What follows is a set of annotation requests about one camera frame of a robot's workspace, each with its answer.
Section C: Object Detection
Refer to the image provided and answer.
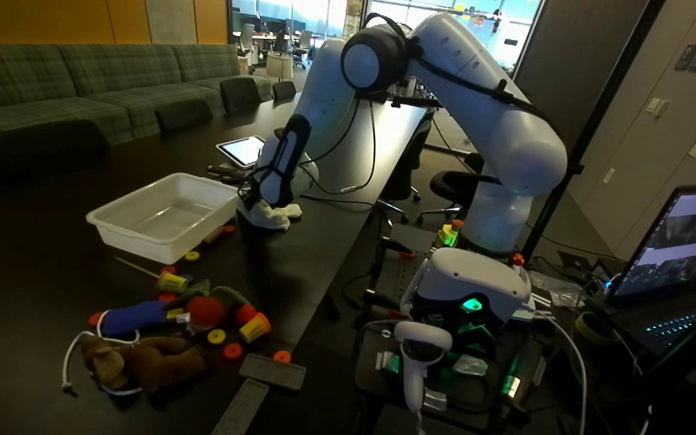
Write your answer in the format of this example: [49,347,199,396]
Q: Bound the brown plush toy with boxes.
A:
[80,334,208,398]

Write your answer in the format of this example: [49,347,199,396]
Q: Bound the black electronics box green lights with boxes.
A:
[356,316,552,424]

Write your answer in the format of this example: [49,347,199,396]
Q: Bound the white terry towel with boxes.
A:
[242,197,306,235]

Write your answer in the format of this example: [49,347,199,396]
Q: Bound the white cord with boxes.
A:
[61,326,145,398]

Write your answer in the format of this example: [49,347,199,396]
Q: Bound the blue plush toy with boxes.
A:
[93,298,170,340]

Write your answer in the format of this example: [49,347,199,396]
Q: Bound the green plaid sofa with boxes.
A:
[0,43,242,192]

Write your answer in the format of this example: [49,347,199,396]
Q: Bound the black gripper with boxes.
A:
[238,173,272,217]

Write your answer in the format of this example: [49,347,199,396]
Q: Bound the long dark grey bar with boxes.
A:
[210,378,273,435]

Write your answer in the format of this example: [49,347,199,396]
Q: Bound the black office chair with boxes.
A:
[221,76,263,121]
[272,81,298,106]
[0,119,115,189]
[152,96,216,135]

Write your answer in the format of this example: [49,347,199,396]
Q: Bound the black diagonal pole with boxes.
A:
[519,0,669,261]

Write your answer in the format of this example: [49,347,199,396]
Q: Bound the white wall switch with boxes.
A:
[645,94,673,121]

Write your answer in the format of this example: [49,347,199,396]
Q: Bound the small yellow green bottle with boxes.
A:
[435,223,464,249]

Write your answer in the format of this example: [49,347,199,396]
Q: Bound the open black laptop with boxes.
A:
[603,183,696,389]

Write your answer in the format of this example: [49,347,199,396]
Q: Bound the yellow cylinder block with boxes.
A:
[238,313,277,347]

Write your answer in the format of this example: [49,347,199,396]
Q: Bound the small red round block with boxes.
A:
[234,303,262,326]

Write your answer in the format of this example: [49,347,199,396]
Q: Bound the black round stool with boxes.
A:
[429,170,482,214]

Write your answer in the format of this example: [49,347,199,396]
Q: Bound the grey rectangular block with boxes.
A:
[238,354,310,394]

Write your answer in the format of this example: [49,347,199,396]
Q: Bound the white plastic storage box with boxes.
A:
[84,170,245,266]

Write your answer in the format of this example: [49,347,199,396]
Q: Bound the yellow green spool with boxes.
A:
[155,272,192,295]

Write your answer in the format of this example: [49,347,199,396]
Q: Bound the tablet with lit screen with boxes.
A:
[213,133,272,173]

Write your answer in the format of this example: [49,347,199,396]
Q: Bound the white VR headset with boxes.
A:
[417,246,534,325]

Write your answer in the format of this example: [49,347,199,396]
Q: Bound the white headset cable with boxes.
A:
[525,310,592,435]

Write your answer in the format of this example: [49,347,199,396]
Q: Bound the red plush ball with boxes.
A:
[185,293,232,336]

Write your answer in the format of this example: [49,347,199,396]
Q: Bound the white VR controller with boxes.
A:
[391,319,454,418]

